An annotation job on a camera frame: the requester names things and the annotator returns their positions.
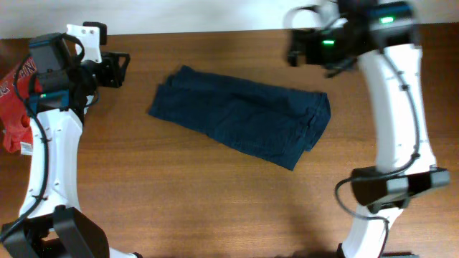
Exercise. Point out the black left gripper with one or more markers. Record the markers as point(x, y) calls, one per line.
point(115, 74)

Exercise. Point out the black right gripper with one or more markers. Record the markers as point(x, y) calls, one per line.
point(315, 39)

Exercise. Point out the dark navy blue shorts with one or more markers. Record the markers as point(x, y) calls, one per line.
point(275, 124)

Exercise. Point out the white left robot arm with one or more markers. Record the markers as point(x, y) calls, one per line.
point(50, 221)

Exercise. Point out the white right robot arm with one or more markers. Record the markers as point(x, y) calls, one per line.
point(382, 39)

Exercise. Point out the red printed t-shirt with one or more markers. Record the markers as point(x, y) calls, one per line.
point(13, 113)

